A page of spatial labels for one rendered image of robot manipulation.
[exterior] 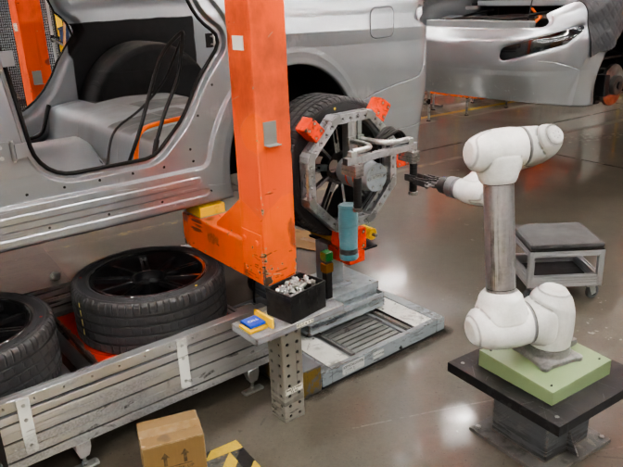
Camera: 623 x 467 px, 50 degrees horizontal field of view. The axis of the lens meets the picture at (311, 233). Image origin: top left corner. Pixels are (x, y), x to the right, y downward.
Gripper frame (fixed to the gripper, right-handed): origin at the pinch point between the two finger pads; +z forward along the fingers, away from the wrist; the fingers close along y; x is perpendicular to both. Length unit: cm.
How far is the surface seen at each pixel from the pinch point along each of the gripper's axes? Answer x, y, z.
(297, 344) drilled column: -49, -79, -13
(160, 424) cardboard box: -65, -135, -4
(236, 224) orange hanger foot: -10, -78, 28
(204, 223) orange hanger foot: -16, -80, 52
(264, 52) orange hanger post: 61, -74, 5
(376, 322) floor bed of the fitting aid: -77, -8, 16
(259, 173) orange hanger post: 16, -80, 5
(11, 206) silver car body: 9, -156, 60
